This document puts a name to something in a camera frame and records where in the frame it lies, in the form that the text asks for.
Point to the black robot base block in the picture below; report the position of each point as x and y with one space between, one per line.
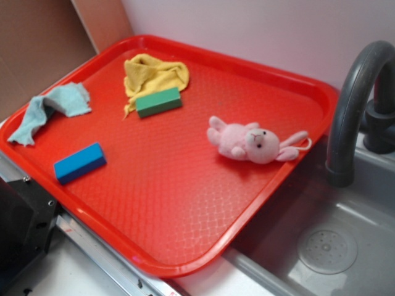
28 216

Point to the green rectangular block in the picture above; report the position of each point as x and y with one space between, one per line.
158 102

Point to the grey toy sink basin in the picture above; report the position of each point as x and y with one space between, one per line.
311 238

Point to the light blue cloth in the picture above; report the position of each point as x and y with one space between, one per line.
70 100

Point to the pink plush bunny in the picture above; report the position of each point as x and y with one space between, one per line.
252 143

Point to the brown cardboard panel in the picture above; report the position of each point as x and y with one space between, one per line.
41 42

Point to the yellow cloth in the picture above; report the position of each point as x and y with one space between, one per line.
146 75

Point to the red plastic tray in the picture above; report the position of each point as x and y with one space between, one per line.
166 199

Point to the blue rectangular block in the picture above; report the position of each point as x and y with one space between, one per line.
79 163

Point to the grey toy faucet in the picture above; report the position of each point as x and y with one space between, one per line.
366 103

